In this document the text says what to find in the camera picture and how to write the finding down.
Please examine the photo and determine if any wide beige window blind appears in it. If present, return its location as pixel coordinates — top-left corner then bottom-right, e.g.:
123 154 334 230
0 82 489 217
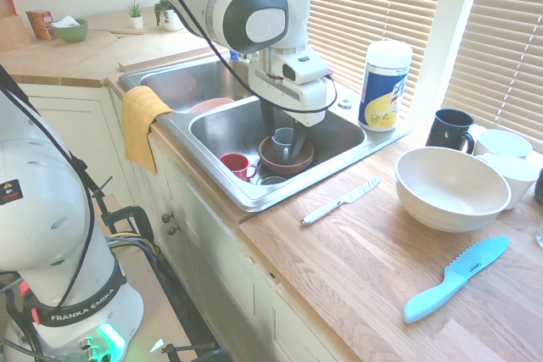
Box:
204 0 451 115

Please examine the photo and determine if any large white bowl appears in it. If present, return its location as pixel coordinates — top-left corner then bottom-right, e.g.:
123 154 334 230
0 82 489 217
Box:
395 146 512 234

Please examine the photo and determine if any black mug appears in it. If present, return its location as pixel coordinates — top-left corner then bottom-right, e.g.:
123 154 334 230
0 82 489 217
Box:
424 108 476 156

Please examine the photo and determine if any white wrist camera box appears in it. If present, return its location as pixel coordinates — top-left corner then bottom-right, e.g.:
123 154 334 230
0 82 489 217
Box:
281 54 330 86

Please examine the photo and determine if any brown cardboard box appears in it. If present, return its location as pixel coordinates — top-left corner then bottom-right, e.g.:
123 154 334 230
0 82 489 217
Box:
25 9 55 42

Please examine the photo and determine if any yellow dish cloth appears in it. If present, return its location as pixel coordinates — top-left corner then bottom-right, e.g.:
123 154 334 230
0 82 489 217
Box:
120 85 176 176

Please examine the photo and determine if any white cup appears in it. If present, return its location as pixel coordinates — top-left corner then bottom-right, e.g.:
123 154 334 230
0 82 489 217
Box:
478 153 540 211
473 128 535 160

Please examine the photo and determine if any brown wooden bowl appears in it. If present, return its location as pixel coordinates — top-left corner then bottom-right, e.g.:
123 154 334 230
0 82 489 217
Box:
258 134 316 176

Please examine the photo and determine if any stainless steel double sink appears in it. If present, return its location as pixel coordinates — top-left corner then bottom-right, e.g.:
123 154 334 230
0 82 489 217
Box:
118 54 415 214

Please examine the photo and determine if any black clamp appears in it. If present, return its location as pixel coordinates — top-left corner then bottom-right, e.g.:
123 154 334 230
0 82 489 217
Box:
90 175 159 255

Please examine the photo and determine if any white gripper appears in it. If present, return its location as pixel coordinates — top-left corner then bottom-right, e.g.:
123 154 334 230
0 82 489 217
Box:
248 60 329 158

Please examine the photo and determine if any narrow beige window blind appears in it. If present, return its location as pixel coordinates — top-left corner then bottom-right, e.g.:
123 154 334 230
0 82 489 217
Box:
439 0 543 143

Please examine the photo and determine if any wooden knife block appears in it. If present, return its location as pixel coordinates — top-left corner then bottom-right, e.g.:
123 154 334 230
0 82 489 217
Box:
0 0 33 52

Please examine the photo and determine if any disinfecting wipes canister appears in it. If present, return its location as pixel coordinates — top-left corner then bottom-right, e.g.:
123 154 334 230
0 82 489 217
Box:
356 39 414 133

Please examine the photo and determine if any small potted plant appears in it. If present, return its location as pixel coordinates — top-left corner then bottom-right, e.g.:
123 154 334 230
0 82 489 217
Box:
126 0 146 31

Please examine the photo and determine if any green bowl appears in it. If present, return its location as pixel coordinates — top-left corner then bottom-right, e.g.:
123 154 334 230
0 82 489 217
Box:
52 18 90 44

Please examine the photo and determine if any grey mug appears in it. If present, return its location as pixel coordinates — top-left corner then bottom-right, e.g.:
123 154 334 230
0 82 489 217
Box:
271 126 297 164

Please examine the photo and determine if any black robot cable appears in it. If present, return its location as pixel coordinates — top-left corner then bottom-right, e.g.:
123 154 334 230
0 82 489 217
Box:
0 0 339 310

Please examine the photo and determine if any trailing potted plant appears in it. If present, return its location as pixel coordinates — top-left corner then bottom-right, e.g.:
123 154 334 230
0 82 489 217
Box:
153 0 185 33

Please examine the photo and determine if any light blue knife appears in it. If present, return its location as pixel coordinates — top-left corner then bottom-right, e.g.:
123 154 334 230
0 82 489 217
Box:
402 235 511 325

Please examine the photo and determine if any metal drain strainer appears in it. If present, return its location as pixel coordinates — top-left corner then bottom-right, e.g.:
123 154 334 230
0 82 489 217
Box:
254 172 290 187

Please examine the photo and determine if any red cup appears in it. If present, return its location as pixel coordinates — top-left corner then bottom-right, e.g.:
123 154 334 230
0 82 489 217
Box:
218 152 259 182

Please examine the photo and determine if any pink bowl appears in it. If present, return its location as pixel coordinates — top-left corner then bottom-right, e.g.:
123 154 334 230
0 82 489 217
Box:
186 97 236 115

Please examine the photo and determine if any small white-handled knife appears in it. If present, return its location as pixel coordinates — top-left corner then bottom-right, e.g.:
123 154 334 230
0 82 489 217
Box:
299 175 383 228

